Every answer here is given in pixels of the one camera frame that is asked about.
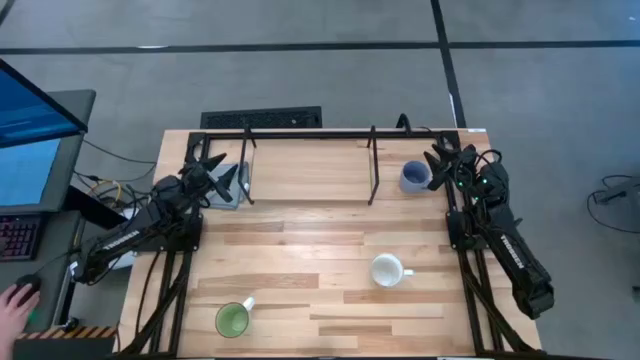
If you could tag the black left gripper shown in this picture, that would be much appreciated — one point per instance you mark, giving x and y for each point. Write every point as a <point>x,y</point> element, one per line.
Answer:
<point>197,177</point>

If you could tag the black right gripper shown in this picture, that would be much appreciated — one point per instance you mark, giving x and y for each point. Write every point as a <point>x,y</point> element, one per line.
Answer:
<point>460,170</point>

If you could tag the blue-grey mug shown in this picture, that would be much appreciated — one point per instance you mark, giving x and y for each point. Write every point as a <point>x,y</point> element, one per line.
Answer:
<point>414,177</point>

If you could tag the white mug green inside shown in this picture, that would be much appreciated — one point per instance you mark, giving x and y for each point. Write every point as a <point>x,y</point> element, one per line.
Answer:
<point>232,320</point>

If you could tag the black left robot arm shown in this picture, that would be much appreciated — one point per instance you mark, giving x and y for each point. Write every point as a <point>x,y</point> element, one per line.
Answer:
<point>125,237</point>

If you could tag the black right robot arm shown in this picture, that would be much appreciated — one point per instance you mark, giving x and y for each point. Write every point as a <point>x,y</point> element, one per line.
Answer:
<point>515,255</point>

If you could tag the grey folded cloth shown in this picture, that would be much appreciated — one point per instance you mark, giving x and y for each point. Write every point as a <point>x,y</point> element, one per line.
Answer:
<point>216,204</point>

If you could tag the black floor vent grille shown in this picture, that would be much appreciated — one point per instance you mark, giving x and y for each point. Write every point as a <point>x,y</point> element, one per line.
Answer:
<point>260,118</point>

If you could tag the white box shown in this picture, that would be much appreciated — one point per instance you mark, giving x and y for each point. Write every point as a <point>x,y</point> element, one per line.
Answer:
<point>125,260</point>

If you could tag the black monitor stand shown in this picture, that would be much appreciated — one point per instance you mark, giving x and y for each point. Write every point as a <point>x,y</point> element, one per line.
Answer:
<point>87,205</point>

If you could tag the grey computer desk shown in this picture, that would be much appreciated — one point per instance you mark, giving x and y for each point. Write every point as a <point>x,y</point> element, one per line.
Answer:
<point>47,235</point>

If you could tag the grey framed computer monitor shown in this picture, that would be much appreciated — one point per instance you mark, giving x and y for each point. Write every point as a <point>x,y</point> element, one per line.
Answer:
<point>30,175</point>

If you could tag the black framed computer monitor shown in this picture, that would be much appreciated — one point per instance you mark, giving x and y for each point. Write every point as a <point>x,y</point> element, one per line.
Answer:
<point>25,110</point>

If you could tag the backlit black keyboard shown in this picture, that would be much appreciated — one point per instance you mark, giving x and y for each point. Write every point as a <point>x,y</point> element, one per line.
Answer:
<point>17,237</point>

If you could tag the black computer mouse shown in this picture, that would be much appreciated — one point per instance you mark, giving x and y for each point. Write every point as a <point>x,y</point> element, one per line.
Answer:
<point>31,281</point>

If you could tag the hazard striped black platform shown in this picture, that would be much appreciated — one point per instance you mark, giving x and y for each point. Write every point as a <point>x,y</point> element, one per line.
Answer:
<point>65,345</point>

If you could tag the person's hand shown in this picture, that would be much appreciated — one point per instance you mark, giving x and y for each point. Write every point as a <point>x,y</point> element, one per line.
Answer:
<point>15,315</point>

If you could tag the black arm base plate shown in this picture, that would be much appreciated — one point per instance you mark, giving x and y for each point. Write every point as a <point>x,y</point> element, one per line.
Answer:
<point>457,232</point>
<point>190,242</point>

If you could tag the wooden shelf black metal frame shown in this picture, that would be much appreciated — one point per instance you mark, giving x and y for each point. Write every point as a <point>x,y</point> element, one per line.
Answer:
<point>310,170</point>

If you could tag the black aluminium table frame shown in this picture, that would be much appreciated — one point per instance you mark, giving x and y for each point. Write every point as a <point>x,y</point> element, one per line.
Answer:
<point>325,135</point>

